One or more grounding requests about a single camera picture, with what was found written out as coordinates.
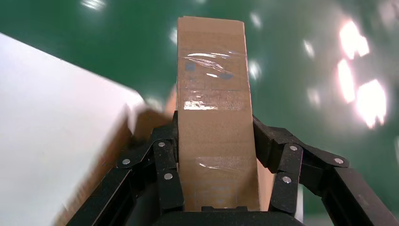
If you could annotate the big open cardboard box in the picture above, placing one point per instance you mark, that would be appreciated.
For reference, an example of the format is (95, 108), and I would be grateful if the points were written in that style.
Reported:
(109, 156)

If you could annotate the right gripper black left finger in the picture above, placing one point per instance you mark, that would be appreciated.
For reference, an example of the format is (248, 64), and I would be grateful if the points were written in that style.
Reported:
(165, 174)

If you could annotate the small taped cardboard box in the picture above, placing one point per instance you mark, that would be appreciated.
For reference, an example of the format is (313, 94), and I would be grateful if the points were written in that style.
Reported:
(215, 131)

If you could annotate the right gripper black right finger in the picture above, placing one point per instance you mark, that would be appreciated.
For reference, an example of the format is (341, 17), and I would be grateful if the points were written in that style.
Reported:
(311, 174)

